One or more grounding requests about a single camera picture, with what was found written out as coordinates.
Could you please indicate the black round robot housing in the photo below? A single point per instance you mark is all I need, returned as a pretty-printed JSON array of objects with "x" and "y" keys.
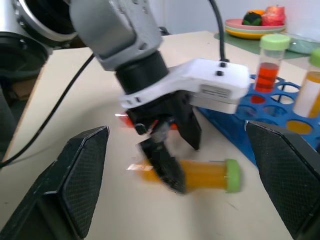
[{"x": 20, "y": 57}]

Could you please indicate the red toy fruit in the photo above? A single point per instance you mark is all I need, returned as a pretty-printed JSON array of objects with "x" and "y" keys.
[{"x": 273, "y": 16}]

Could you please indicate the blue test tube rack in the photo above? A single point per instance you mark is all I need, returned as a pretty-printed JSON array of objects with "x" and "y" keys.
[{"x": 225, "y": 125}]

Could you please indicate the orange toy fruit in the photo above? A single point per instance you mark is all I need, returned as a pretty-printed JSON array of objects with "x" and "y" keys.
[{"x": 257, "y": 11}]

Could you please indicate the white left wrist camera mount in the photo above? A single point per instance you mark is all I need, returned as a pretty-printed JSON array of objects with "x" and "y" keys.
[{"x": 200, "y": 72}]

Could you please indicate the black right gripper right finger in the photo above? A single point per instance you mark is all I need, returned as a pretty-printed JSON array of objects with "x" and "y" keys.
[{"x": 287, "y": 170}]

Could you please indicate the yellow test tube green cap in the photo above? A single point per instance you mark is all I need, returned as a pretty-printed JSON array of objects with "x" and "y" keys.
[
  {"x": 308, "y": 92},
  {"x": 207, "y": 175}
]

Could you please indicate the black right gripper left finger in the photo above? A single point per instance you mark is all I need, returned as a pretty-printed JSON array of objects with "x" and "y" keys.
[{"x": 75, "y": 175}]

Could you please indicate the green mat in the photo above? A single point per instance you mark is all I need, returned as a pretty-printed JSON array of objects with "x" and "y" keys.
[{"x": 245, "y": 45}]

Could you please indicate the black and green toy fruit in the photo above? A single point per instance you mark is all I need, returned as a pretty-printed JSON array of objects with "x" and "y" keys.
[{"x": 252, "y": 19}]

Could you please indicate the yellow plate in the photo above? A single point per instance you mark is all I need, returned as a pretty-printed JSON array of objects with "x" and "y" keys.
[{"x": 250, "y": 36}]

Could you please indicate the red test tube green cap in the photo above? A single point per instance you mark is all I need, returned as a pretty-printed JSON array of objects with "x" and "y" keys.
[{"x": 268, "y": 72}]

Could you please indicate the pink plate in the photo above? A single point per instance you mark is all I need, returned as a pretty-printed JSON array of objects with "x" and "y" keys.
[{"x": 235, "y": 23}]

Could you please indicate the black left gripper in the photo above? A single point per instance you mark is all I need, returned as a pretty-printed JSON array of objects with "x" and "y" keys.
[{"x": 152, "y": 112}]

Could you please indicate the light green plate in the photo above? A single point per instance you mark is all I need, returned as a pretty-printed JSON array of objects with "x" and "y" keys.
[{"x": 301, "y": 43}]

